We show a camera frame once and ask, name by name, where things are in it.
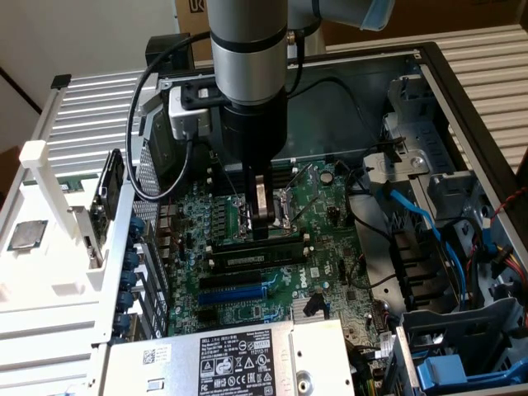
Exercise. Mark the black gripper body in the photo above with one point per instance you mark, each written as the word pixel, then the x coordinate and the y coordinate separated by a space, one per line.
pixel 253 128

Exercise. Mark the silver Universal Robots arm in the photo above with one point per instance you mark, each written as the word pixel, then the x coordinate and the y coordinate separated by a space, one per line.
pixel 247 62

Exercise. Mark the CPU socket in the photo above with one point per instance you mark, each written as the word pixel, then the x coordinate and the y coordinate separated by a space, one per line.
pixel 284 206

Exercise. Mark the long black expansion slot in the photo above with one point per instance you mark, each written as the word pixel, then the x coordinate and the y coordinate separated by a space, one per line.
pixel 231 280

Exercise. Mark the metal socket cover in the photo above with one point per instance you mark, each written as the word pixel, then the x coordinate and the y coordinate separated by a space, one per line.
pixel 307 181

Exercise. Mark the blue expansion slot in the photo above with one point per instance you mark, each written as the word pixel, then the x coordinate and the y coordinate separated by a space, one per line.
pixel 231 295

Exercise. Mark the green Dell motherboard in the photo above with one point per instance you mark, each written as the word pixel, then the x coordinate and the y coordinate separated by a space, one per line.
pixel 330 255

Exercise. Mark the grey open PC case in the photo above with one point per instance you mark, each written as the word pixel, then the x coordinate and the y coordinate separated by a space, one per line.
pixel 330 123

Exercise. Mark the round coin battery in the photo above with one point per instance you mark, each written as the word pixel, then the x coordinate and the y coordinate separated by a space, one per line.
pixel 327 177

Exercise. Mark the silver chipset heatsink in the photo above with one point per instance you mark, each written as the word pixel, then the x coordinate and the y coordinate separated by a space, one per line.
pixel 298 311

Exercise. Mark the short black expansion slot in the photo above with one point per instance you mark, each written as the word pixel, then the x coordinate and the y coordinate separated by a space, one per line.
pixel 207 316

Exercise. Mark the blue slot retention clip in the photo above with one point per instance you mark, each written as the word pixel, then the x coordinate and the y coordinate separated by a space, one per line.
pixel 132 257
pixel 125 301
pixel 123 324
pixel 129 279
pixel 138 227

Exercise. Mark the black plastic block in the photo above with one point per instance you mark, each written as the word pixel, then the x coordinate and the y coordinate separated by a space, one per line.
pixel 154 43

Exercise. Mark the silver power supply unit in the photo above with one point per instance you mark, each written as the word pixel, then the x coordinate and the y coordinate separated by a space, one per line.
pixel 321 354

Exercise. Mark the black graphics card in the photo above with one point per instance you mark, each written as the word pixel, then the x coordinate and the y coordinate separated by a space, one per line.
pixel 110 185

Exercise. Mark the tall grey drive cage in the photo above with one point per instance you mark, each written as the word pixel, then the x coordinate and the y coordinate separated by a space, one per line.
pixel 425 136

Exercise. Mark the small grey disk bay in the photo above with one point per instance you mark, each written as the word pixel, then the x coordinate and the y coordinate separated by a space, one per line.
pixel 449 189

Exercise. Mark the white parts rack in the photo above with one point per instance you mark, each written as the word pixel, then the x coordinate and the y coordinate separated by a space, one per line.
pixel 53 255

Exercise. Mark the large grey disk bay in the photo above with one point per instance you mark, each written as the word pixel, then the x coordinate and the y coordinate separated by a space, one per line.
pixel 453 326

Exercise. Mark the blue plastic latch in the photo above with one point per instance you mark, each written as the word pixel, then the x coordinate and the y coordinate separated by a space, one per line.
pixel 441 371

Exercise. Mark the silver CPU chip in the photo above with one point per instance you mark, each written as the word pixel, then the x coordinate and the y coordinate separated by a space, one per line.
pixel 29 236

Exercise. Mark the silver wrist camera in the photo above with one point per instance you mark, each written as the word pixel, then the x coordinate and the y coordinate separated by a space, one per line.
pixel 185 121

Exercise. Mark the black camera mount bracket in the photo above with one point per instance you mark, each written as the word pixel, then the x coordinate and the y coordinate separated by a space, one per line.
pixel 191 98

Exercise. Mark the silver disk bay bracket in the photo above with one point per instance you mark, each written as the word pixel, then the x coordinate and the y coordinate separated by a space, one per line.
pixel 412 163

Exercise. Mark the black rail end cap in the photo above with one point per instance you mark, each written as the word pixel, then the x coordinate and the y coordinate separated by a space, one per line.
pixel 61 81

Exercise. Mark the blue plastic rail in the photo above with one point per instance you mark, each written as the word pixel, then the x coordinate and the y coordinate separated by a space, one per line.
pixel 495 373

